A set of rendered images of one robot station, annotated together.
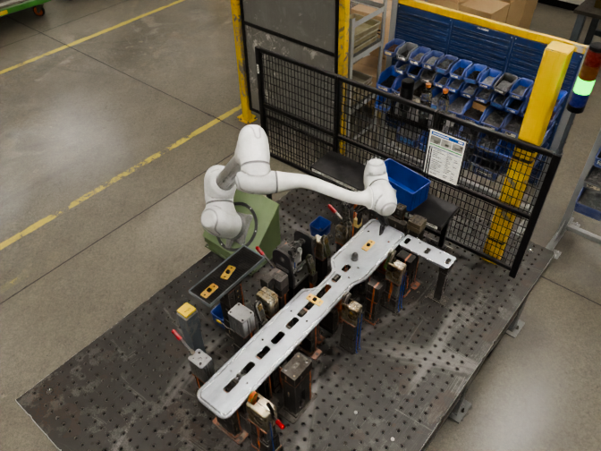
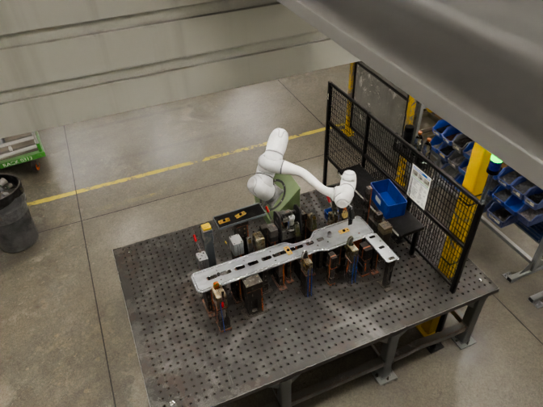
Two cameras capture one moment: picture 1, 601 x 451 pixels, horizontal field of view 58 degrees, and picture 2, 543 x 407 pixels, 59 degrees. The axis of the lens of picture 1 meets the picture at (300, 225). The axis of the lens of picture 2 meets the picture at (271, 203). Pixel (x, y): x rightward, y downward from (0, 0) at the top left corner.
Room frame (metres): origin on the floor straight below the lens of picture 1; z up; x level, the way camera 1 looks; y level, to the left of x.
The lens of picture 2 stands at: (-0.54, -1.06, 3.49)
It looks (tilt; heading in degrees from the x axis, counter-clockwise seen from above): 40 degrees down; 27
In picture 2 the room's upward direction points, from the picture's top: 2 degrees counter-clockwise
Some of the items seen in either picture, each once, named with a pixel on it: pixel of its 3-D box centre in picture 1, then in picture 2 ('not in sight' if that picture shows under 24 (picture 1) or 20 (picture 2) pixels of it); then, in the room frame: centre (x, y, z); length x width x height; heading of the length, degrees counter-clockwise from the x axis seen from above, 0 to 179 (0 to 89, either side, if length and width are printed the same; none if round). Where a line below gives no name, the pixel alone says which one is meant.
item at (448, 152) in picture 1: (444, 157); (419, 186); (2.38, -0.79, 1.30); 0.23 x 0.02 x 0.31; 50
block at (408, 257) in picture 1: (402, 273); (364, 258); (1.95, -0.55, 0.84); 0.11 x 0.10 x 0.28; 50
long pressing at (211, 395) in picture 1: (313, 303); (286, 252); (1.63, -0.05, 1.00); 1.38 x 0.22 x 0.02; 140
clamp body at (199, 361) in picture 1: (205, 380); (204, 273); (1.31, 0.44, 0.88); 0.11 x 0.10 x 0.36; 50
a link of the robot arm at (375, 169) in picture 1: (376, 176); (348, 182); (2.00, -0.36, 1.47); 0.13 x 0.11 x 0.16; 9
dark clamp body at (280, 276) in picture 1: (280, 299); (272, 245); (1.76, 0.11, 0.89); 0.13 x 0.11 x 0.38; 50
